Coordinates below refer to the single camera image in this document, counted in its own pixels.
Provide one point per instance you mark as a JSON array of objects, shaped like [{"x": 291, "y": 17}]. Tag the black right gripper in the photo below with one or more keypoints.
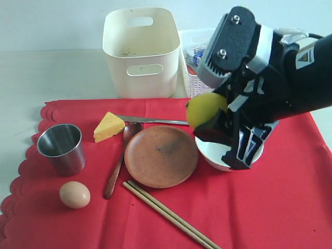
[{"x": 258, "y": 95}]

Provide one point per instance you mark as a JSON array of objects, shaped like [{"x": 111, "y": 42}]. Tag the yellow lemon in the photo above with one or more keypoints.
[{"x": 202, "y": 108}]

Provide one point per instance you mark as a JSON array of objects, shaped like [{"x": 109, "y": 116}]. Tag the blue white milk carton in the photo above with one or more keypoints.
[{"x": 193, "y": 55}]

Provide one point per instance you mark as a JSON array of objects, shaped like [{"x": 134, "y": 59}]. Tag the red sausage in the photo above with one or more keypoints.
[{"x": 190, "y": 70}]

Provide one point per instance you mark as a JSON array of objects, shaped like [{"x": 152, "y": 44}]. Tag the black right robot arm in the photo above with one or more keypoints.
[{"x": 310, "y": 73}]

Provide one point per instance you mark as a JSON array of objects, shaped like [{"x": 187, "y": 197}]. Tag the white ceramic bowl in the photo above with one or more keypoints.
[{"x": 212, "y": 153}]

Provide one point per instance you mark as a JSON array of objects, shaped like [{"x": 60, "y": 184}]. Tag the white woven plastic basket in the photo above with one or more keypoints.
[{"x": 193, "y": 38}]

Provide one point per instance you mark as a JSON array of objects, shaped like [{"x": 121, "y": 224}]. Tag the brown wooden plate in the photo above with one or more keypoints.
[{"x": 161, "y": 156}]

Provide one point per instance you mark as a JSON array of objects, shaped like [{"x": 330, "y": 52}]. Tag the red scalloped table cloth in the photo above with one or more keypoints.
[{"x": 283, "y": 201}]

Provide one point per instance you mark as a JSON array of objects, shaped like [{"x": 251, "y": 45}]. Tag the dark wooden spoon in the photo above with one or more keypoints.
[{"x": 130, "y": 130}]

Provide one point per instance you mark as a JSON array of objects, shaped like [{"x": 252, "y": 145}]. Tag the upper wooden chopstick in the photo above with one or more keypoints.
[{"x": 173, "y": 214}]

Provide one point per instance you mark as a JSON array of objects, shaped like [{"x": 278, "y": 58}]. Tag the wooden chopstick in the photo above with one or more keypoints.
[
  {"x": 173, "y": 214},
  {"x": 167, "y": 216}
]

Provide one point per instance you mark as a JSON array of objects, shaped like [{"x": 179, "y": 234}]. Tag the silver table knife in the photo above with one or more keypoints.
[{"x": 152, "y": 120}]

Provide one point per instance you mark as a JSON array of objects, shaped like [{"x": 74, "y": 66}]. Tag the lower wooden chopstick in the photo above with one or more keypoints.
[{"x": 167, "y": 216}]

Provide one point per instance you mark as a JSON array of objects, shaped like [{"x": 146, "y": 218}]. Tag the cream plastic tub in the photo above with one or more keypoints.
[{"x": 142, "y": 49}]

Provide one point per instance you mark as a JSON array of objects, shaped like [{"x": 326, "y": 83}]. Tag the brown egg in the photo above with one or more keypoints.
[{"x": 74, "y": 195}]

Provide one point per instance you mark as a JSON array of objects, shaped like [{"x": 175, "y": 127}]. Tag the stainless steel cup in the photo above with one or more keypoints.
[{"x": 62, "y": 145}]

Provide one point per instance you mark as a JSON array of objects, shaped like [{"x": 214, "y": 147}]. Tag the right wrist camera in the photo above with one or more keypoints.
[{"x": 234, "y": 41}]

